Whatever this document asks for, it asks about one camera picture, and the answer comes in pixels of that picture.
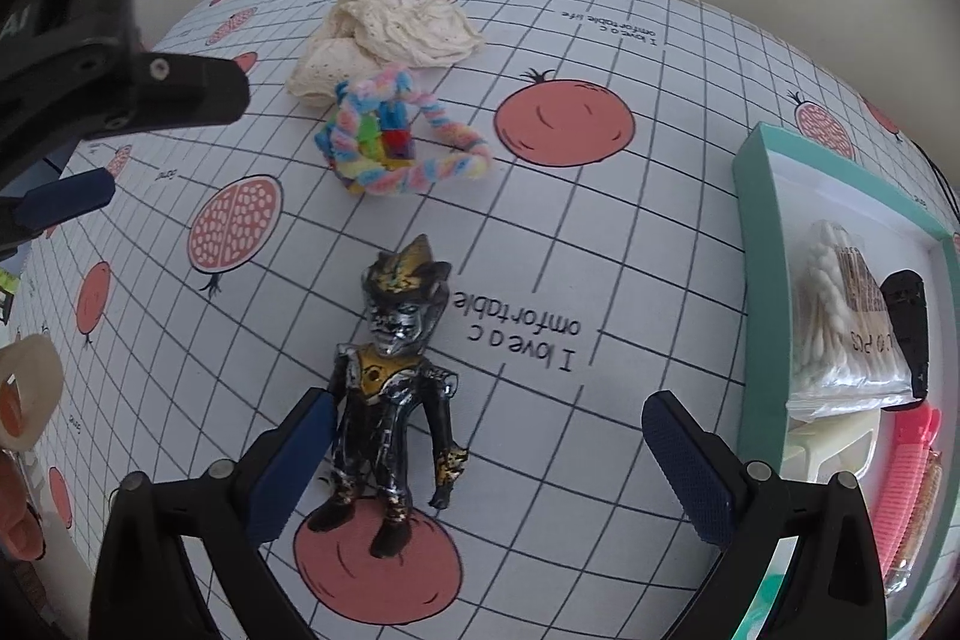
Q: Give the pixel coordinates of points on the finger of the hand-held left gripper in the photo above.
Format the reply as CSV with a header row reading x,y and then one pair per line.
x,y
187,89
71,194

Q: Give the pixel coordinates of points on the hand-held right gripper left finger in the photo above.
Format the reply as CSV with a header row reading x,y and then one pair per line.
x,y
289,467

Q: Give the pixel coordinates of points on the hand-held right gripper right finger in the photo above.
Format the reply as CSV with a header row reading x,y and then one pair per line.
x,y
686,475

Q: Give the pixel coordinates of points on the black silver action figure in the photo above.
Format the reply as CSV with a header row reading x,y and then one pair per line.
x,y
382,400

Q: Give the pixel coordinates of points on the cream plastic item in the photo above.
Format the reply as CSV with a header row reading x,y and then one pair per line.
x,y
825,437

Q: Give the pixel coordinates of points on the cotton swab bag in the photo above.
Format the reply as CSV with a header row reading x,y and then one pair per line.
x,y
825,325

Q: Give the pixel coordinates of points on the pink hair clip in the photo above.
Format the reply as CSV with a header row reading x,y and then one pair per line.
x,y
907,482

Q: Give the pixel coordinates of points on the tan packet with red label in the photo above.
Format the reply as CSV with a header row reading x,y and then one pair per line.
x,y
932,497

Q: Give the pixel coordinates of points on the black hair clip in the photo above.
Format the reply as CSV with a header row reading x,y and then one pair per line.
x,y
904,325

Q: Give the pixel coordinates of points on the teal-rimmed white tray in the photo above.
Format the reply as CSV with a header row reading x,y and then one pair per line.
x,y
825,186

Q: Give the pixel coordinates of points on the cream knitted cloth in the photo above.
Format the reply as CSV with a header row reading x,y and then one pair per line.
x,y
405,29

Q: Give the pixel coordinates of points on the pomegranate print grid tablecloth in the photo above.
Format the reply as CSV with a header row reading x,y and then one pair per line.
x,y
600,235

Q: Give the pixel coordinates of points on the pink rounded object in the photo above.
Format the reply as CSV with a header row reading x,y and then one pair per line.
x,y
15,505

